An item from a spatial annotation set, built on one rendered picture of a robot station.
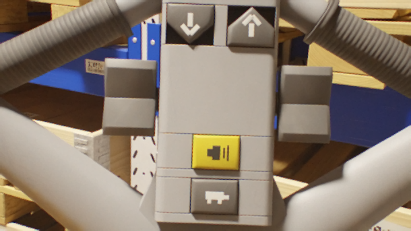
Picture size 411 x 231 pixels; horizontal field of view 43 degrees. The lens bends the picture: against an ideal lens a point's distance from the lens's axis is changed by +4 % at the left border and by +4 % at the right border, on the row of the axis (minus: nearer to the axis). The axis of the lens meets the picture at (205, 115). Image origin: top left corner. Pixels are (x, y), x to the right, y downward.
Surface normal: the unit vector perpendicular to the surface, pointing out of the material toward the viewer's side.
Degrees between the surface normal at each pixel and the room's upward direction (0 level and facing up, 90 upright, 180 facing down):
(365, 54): 97
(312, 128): 57
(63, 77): 90
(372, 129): 90
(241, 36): 74
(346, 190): 68
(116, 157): 90
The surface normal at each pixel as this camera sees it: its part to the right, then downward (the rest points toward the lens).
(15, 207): 0.88, 0.17
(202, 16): 0.02, 0.00
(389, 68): -0.27, 0.48
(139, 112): 0.03, -0.29
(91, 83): -0.47, 0.22
